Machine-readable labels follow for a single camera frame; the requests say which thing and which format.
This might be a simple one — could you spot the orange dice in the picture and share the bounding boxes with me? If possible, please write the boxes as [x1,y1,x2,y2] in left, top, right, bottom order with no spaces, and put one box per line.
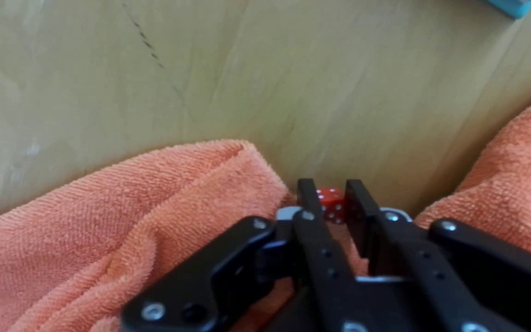
[317,189,345,226]

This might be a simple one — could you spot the blue book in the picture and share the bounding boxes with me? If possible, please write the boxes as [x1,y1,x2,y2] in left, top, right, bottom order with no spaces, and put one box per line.
[487,0,531,19]

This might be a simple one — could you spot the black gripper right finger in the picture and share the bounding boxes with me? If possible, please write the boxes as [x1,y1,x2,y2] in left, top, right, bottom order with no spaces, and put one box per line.
[345,180,513,332]

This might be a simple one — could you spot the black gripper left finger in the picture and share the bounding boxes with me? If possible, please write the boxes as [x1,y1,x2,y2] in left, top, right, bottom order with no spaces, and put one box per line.
[293,180,369,332]

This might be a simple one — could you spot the orange towel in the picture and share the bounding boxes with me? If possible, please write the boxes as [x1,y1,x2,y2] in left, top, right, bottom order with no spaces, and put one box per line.
[0,108,531,332]

